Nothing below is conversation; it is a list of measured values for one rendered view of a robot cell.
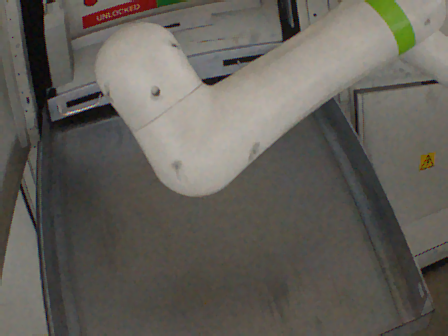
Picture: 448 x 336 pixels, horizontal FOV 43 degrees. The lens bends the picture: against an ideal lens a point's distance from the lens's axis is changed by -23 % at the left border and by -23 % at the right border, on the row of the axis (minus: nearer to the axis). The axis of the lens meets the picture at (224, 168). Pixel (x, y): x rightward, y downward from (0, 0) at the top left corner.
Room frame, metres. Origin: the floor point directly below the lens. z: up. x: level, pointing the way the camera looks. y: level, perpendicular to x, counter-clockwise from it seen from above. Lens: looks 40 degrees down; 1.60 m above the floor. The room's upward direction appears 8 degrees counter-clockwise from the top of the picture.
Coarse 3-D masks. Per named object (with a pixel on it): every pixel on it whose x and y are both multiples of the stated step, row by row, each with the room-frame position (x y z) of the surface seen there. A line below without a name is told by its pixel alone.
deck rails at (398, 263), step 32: (320, 128) 0.97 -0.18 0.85; (352, 128) 0.88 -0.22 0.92; (352, 160) 0.87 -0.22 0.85; (352, 192) 0.79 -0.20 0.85; (384, 192) 0.71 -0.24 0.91; (64, 224) 0.80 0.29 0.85; (384, 224) 0.69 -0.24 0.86; (64, 256) 0.72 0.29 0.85; (384, 256) 0.63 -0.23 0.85; (64, 288) 0.65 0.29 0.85; (416, 288) 0.51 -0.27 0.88; (64, 320) 0.57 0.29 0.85
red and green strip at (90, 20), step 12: (144, 0) 1.15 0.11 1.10; (156, 0) 1.16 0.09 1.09; (168, 0) 1.16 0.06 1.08; (180, 0) 1.16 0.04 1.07; (96, 12) 1.14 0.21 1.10; (108, 12) 1.14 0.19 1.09; (120, 12) 1.15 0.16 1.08; (132, 12) 1.15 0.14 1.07; (84, 24) 1.14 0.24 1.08; (96, 24) 1.14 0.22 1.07
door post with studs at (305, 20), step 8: (296, 0) 1.15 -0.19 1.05; (304, 0) 1.15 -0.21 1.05; (312, 0) 1.15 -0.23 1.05; (320, 0) 1.15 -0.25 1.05; (304, 8) 1.15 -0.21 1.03; (312, 8) 1.15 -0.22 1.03; (320, 8) 1.15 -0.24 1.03; (304, 16) 1.15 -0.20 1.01; (312, 16) 1.15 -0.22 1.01; (320, 16) 1.15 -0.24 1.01; (304, 24) 1.15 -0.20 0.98; (336, 96) 1.16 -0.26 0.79
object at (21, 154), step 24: (0, 0) 1.06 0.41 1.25; (0, 72) 1.05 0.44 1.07; (0, 96) 1.02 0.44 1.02; (0, 120) 0.99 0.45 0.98; (24, 120) 1.07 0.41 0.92; (0, 144) 0.96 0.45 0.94; (24, 144) 1.07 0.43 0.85; (0, 168) 0.92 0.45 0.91; (24, 168) 1.00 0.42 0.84; (0, 192) 0.88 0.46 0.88; (0, 216) 0.84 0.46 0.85; (0, 240) 0.78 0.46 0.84; (0, 264) 0.70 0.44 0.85
